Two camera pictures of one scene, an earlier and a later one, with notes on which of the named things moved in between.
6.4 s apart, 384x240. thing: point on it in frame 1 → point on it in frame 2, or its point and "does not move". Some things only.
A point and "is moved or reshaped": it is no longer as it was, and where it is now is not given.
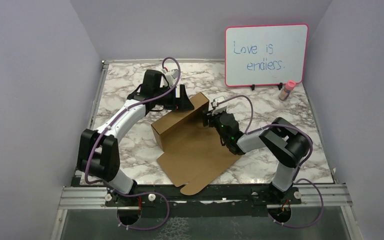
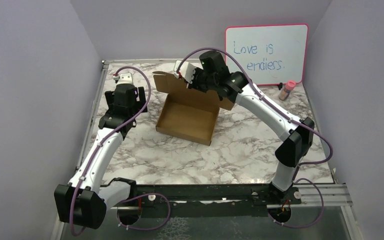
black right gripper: [205, 117] → [193, 85]
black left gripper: [182, 103] → [140, 104]
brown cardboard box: [193, 155] is moved or reshaped
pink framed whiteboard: [266, 55] does not move
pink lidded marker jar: [285, 93] does not move
